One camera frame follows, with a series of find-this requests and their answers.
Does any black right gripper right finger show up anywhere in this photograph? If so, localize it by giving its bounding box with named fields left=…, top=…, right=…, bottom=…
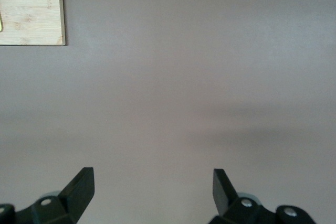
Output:
left=208, top=168, right=316, bottom=224

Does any bamboo cutting board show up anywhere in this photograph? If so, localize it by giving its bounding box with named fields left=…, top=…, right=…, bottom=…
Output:
left=0, top=0, right=66, bottom=46

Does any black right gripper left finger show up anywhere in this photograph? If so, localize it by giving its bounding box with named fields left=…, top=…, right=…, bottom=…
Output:
left=0, top=167, right=95, bottom=224

